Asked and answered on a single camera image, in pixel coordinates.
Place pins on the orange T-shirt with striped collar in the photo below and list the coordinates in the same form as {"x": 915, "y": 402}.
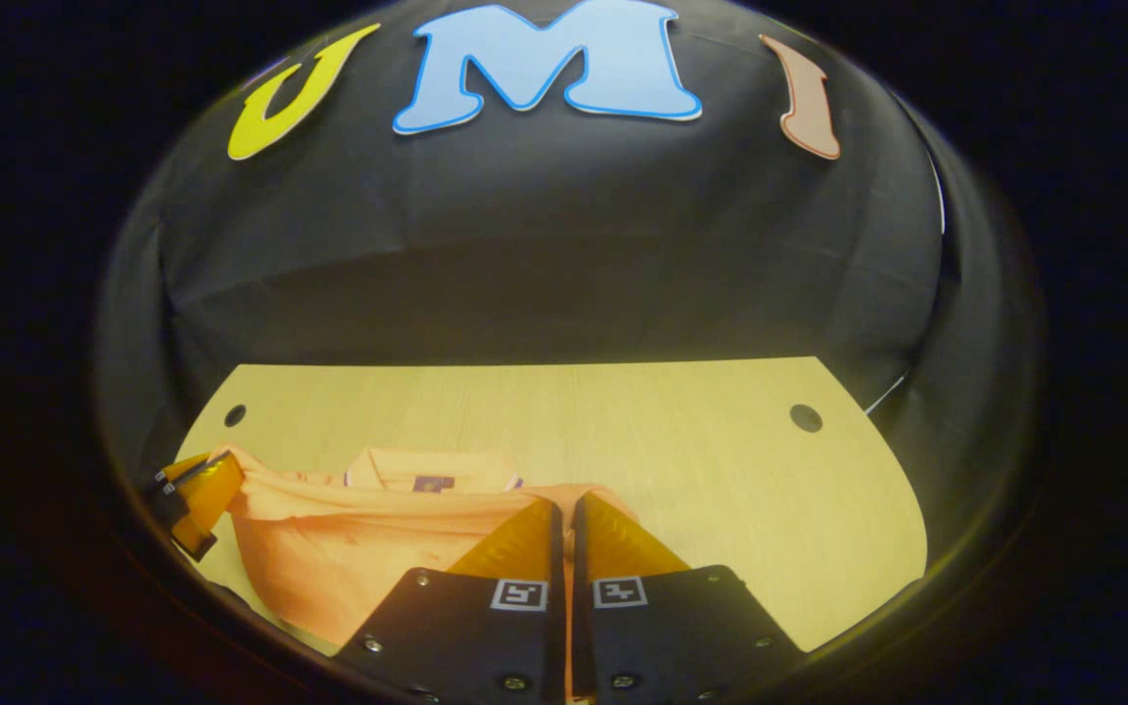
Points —
{"x": 329, "y": 558}

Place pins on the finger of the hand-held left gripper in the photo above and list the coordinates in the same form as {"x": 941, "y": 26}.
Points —
{"x": 187, "y": 466}
{"x": 207, "y": 499}

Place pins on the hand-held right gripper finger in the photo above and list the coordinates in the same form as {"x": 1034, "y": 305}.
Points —
{"x": 557, "y": 627}
{"x": 580, "y": 627}

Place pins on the black backdrop cloth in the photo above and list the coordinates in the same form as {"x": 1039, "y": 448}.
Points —
{"x": 544, "y": 245}

